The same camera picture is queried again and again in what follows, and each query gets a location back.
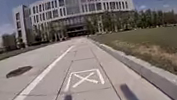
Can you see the white painted crossed box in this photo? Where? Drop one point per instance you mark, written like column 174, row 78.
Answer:
column 84, row 78

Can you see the white painted line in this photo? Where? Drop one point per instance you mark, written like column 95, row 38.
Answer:
column 31, row 85

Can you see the row of trees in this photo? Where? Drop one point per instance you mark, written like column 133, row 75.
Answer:
column 146, row 18

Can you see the dry grass field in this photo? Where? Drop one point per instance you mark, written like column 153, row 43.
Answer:
column 162, row 40

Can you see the low grey building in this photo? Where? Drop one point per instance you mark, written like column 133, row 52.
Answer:
column 7, row 41

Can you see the dark manhole cover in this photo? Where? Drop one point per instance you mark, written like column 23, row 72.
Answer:
column 19, row 71

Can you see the grey concrete slab road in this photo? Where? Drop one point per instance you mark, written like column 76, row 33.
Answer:
column 84, row 60

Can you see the large curved white building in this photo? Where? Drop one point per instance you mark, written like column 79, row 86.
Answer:
column 76, row 4

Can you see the grey concrete kerb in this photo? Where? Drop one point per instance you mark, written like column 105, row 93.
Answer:
column 154, row 73

